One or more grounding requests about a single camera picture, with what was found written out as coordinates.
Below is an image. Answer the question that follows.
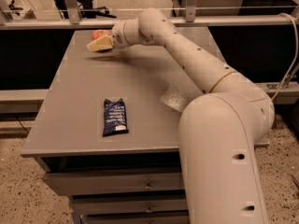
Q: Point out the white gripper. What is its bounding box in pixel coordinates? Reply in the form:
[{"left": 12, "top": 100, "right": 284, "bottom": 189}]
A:
[{"left": 87, "top": 22, "right": 125, "bottom": 52}]

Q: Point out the red apple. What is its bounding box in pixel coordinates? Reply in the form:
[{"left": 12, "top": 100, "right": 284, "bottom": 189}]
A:
[{"left": 92, "top": 30, "right": 111, "bottom": 40}]

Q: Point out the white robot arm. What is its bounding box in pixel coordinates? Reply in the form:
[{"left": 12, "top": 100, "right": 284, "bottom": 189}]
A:
[{"left": 87, "top": 8, "right": 275, "bottom": 224}]

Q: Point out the dark blue snack packet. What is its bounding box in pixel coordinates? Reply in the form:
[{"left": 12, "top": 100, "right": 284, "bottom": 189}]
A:
[{"left": 103, "top": 99, "right": 129, "bottom": 136}]

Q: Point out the grey drawer cabinet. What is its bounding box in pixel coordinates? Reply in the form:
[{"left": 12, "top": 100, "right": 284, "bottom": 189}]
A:
[{"left": 20, "top": 26, "right": 270, "bottom": 224}]

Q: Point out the top grey drawer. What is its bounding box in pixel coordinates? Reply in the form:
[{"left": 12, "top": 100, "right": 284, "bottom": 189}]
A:
[{"left": 43, "top": 167, "right": 184, "bottom": 196}]

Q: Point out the grey drawer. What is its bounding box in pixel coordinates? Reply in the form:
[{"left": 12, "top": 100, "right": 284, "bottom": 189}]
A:
[
  {"left": 86, "top": 211, "right": 190, "bottom": 224},
  {"left": 70, "top": 191, "right": 187, "bottom": 215},
  {"left": 43, "top": 167, "right": 184, "bottom": 196}
]

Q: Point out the middle grey drawer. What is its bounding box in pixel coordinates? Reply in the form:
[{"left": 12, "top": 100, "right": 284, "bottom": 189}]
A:
[{"left": 70, "top": 191, "right": 187, "bottom": 215}]

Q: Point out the bottom grey drawer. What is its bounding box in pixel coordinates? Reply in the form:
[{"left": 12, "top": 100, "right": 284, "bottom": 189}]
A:
[{"left": 86, "top": 211, "right": 190, "bottom": 224}]

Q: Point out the metal guard rail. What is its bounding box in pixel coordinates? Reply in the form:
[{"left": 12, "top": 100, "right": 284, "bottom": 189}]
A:
[{"left": 0, "top": 0, "right": 299, "bottom": 31}]

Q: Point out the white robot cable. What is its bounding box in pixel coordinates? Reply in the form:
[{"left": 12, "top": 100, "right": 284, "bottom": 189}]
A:
[{"left": 270, "top": 12, "right": 299, "bottom": 103}]

